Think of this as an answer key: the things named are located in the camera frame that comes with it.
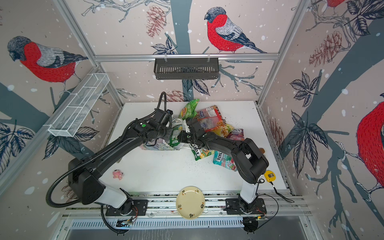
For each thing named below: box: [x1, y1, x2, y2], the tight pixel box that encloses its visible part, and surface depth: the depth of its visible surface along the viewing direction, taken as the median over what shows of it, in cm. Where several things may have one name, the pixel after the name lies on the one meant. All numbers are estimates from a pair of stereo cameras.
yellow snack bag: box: [212, 124, 234, 138], surface depth 102 cm
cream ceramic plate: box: [176, 186, 206, 220], surface depth 76 cm
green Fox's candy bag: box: [188, 143, 215, 161], surface depth 92 cm
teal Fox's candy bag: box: [213, 150, 238, 172], surface depth 88 cm
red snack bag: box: [195, 105, 223, 132], surface depth 109 cm
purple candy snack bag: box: [227, 128, 245, 141], surface depth 101 cm
